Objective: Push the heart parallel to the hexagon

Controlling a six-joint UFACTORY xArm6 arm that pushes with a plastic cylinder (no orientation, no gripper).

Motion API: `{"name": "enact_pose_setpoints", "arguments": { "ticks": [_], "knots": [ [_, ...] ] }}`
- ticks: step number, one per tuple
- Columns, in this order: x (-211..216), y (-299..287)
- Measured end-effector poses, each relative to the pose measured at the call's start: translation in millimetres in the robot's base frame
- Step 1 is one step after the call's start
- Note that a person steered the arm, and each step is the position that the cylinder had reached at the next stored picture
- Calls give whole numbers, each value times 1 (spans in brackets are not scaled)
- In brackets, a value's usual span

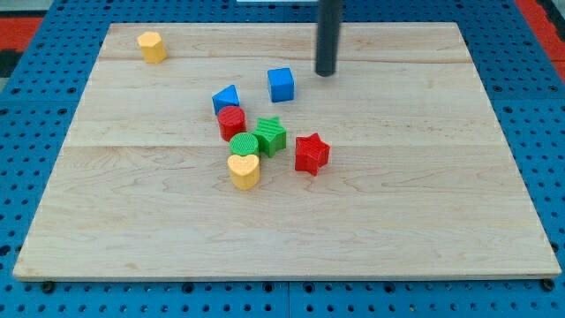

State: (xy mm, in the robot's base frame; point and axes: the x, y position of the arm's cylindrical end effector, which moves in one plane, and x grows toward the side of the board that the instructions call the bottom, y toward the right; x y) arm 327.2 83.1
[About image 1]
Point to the yellow hexagon block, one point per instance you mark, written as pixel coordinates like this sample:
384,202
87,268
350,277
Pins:
152,47

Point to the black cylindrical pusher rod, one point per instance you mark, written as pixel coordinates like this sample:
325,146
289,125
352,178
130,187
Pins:
327,39

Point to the red star block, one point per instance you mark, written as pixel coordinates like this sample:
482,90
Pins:
311,153

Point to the green cylinder block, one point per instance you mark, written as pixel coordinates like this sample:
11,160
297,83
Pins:
244,143

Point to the light wooden board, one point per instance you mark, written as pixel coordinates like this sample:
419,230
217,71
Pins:
420,182

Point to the blue cube block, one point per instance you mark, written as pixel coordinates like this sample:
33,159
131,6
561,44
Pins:
280,85

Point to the green star block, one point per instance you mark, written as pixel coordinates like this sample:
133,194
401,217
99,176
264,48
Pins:
271,135

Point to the red cylinder block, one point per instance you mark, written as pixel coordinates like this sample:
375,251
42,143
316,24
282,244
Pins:
231,120

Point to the yellow heart block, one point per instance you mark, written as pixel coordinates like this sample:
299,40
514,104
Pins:
244,171

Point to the blue triangle block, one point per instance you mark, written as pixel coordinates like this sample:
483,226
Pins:
227,97

